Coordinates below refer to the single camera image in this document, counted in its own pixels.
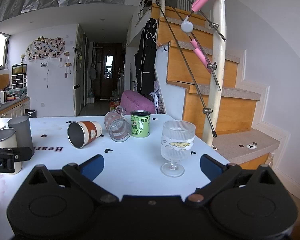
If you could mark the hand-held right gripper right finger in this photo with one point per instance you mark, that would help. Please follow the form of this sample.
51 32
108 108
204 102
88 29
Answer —
210 166

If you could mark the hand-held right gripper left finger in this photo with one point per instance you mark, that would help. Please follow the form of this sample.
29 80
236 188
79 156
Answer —
95 165

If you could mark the brown paper cup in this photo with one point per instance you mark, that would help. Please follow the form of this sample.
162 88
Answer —
88 132

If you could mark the striped glass mug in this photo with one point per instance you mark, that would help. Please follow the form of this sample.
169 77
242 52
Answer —
117 127

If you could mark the white metal cup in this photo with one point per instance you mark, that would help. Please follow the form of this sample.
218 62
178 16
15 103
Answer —
8 140

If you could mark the grey tumbler cup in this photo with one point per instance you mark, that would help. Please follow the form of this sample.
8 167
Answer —
20 132

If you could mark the kitchen counter cabinet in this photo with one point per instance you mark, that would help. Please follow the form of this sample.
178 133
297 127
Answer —
10 107

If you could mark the ribbed glass goblet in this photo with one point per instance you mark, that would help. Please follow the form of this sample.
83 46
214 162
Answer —
177 140

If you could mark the black trash bin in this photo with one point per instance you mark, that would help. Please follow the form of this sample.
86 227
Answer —
30 113

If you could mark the white countertop appliance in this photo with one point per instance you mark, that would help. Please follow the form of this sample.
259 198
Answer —
1 97

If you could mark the wooden staircase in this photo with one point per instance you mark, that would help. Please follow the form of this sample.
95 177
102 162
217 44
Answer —
220 110

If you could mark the green printed can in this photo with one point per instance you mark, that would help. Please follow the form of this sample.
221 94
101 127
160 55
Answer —
140 126

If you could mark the white drawer organiser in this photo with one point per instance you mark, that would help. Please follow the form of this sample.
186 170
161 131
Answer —
18 80

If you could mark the small fish tank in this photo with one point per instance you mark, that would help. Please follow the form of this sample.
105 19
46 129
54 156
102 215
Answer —
19 69

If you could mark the pink beanbag pouf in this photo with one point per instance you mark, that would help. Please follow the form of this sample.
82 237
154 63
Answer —
137 102

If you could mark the white perforated rack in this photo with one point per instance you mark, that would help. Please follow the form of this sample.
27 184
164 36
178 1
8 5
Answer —
158 103

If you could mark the hanging tote bag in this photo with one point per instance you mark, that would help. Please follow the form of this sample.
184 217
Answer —
93 73

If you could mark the dark wooden door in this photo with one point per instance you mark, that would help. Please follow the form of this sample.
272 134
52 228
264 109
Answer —
108 72

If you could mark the cloud-shaped photo board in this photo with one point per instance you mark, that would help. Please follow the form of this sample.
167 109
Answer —
45 48

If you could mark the black hanging coat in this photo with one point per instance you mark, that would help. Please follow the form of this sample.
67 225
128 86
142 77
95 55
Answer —
146 60

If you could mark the short pink foam tube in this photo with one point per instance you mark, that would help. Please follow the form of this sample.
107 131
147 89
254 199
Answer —
195 44

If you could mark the white round disc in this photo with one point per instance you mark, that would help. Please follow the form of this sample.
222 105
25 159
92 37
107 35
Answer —
186 26

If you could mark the white railing post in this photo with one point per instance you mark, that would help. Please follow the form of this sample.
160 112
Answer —
218 55

